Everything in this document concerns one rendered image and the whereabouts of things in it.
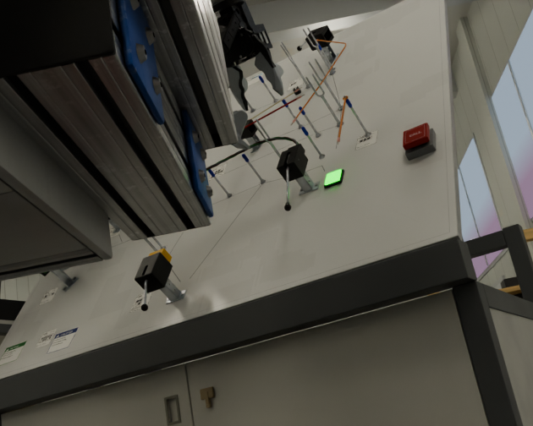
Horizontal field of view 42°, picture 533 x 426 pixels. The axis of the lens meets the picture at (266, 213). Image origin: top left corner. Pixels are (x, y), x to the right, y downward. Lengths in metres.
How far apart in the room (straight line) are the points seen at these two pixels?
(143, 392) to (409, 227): 0.64
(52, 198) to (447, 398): 0.78
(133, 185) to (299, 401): 0.72
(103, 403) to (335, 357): 0.55
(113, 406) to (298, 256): 0.51
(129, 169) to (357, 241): 0.71
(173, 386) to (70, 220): 0.88
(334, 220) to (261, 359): 0.29
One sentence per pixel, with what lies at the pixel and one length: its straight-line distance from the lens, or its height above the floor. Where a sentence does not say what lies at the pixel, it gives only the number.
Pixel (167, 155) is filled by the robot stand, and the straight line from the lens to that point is 0.58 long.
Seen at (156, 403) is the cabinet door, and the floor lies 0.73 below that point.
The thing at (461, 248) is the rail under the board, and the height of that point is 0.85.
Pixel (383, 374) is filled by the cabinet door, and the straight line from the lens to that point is 1.20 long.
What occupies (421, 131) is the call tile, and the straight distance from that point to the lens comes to 1.35.
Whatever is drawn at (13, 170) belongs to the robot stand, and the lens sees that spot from 0.49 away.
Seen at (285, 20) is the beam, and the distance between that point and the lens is 7.49.
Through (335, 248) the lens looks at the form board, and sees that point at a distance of 1.26.
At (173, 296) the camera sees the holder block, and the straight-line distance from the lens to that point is 1.44.
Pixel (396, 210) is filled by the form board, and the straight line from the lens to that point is 1.25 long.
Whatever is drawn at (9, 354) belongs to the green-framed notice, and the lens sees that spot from 1.80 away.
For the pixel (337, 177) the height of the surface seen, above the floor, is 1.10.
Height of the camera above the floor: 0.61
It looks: 19 degrees up
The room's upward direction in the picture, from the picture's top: 11 degrees counter-clockwise
